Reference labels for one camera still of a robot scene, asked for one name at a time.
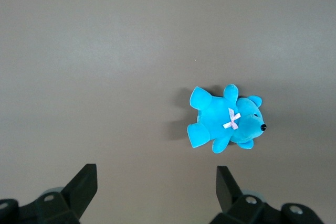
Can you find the blue teddy bear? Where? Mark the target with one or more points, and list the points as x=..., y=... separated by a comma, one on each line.
x=218, y=119

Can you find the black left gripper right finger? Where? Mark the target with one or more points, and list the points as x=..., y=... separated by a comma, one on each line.
x=236, y=205

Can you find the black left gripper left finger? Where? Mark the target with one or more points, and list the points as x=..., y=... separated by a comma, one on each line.
x=65, y=203

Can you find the brown table mat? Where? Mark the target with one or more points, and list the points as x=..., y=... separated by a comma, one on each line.
x=105, y=51

